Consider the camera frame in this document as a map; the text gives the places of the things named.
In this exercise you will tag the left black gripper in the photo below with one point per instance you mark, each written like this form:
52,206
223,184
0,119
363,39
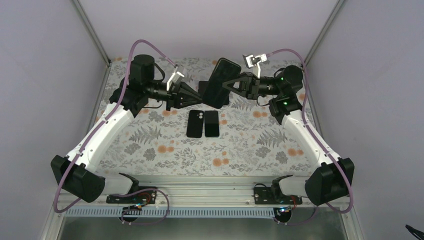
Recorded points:
178,95

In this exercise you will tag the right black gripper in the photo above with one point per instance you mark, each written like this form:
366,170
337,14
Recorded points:
252,82

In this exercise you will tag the black phone row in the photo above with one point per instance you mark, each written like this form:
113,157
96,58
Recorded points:
202,86
226,100
224,70

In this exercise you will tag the black phone case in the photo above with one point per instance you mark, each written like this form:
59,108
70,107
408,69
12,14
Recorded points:
195,124

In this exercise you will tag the teal phone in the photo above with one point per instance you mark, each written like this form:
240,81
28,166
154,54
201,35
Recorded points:
211,124

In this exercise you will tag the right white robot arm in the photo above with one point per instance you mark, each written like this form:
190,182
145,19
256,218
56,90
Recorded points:
331,176

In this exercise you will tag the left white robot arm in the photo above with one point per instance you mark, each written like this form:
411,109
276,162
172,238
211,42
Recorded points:
144,81

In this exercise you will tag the floral table mat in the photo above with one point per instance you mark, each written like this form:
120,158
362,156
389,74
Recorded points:
250,143

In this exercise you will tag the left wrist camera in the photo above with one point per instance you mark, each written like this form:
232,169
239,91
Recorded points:
178,74

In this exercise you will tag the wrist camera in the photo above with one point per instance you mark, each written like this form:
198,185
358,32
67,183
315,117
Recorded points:
178,74
253,62

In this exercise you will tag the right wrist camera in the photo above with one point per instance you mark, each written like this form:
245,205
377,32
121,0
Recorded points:
253,62

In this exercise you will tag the aluminium rail frame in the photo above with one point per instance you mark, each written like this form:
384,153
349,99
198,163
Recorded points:
204,191

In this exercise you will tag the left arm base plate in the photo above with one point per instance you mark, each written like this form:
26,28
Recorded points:
148,196

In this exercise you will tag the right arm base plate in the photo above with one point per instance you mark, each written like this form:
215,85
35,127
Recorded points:
263,195

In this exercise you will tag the grey slotted cable duct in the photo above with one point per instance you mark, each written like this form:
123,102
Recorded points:
173,212

